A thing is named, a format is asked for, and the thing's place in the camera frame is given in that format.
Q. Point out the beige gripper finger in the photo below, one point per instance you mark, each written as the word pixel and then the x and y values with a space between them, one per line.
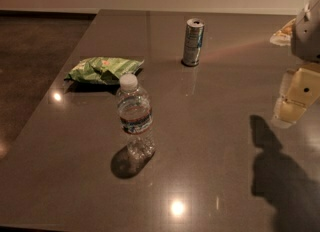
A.
pixel 299 89
pixel 282 37

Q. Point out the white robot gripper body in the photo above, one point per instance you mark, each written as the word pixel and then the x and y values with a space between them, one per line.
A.
pixel 307 35

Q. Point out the clear plastic water bottle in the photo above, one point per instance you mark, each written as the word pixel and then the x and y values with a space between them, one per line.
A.
pixel 135 113

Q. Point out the silver blue redbull can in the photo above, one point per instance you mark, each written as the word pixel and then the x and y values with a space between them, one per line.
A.
pixel 193 41

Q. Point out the green chip bag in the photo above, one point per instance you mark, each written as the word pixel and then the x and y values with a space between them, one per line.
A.
pixel 102 70

